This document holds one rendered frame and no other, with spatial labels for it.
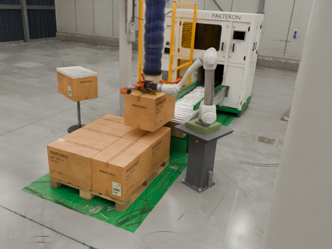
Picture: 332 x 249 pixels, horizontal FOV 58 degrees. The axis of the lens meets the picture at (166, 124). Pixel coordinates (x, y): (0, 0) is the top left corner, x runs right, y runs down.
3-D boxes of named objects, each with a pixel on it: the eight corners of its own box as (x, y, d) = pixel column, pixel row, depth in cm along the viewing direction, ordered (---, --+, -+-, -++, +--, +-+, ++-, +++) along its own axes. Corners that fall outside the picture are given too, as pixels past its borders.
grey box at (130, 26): (132, 41, 486) (133, 21, 475) (135, 41, 484) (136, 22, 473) (126, 42, 469) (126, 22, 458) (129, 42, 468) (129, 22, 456)
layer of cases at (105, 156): (108, 139, 452) (108, 113, 437) (169, 154, 416) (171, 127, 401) (49, 176, 350) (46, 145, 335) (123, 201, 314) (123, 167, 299)
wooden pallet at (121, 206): (108, 147, 458) (108, 138, 452) (169, 163, 421) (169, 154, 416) (50, 186, 355) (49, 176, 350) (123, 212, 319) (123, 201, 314)
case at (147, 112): (147, 111, 417) (148, 83, 402) (174, 117, 401) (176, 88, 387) (123, 125, 366) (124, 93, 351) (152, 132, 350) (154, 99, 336)
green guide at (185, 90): (194, 83, 625) (194, 79, 621) (198, 84, 621) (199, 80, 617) (161, 103, 488) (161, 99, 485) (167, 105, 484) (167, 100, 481)
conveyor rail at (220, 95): (222, 95, 608) (224, 86, 601) (225, 96, 606) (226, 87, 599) (180, 136, 411) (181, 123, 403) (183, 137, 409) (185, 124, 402)
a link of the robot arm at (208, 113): (214, 119, 337) (217, 127, 317) (199, 120, 337) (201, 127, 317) (216, 49, 309) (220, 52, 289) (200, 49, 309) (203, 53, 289)
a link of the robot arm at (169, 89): (159, 92, 329) (164, 94, 341) (173, 94, 323) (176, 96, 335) (161, 82, 329) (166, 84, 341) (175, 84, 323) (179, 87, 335)
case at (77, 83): (58, 92, 496) (56, 67, 481) (80, 89, 521) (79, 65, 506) (74, 102, 454) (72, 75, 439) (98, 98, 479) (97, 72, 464)
